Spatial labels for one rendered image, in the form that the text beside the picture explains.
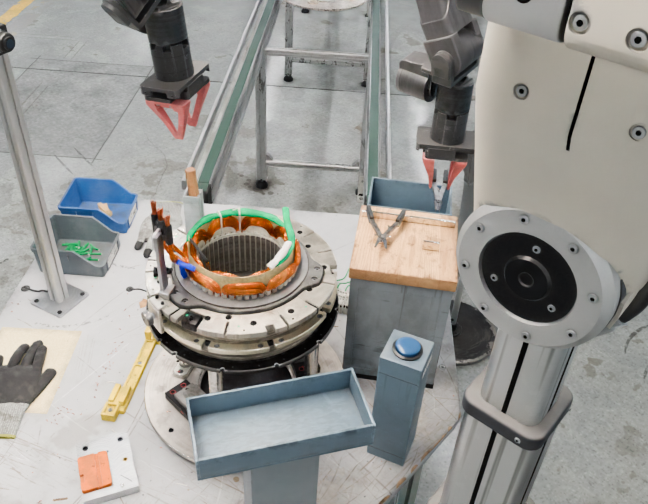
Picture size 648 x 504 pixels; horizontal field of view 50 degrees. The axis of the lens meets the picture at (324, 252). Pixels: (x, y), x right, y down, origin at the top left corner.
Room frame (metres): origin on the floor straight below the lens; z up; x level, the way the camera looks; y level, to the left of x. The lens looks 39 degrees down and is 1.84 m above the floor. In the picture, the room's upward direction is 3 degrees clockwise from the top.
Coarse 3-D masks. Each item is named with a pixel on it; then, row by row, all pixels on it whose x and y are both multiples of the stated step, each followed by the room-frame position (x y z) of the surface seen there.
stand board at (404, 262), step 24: (360, 216) 1.09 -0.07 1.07; (432, 216) 1.11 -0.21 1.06; (360, 240) 1.02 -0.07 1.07; (408, 240) 1.03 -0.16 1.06; (432, 240) 1.03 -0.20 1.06; (456, 240) 1.03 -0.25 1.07; (360, 264) 0.95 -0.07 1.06; (384, 264) 0.95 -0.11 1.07; (408, 264) 0.95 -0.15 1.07; (432, 264) 0.96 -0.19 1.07; (456, 264) 0.96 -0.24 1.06; (432, 288) 0.92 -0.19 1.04
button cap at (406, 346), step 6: (396, 342) 0.78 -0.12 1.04; (402, 342) 0.78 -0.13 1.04; (408, 342) 0.78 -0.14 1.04; (414, 342) 0.78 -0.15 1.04; (396, 348) 0.77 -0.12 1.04; (402, 348) 0.77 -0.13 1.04; (408, 348) 0.77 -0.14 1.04; (414, 348) 0.77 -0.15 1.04; (402, 354) 0.76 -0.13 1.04; (408, 354) 0.76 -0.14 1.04; (414, 354) 0.76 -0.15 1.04
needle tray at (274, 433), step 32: (288, 384) 0.67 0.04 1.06; (320, 384) 0.68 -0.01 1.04; (352, 384) 0.69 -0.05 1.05; (192, 416) 0.63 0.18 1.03; (224, 416) 0.63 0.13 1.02; (256, 416) 0.63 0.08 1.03; (288, 416) 0.64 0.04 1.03; (320, 416) 0.64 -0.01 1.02; (352, 416) 0.64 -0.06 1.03; (224, 448) 0.58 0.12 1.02; (256, 448) 0.55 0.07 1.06; (288, 448) 0.56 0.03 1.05; (320, 448) 0.58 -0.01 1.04; (352, 448) 0.59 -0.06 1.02; (256, 480) 0.56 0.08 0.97; (288, 480) 0.58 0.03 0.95
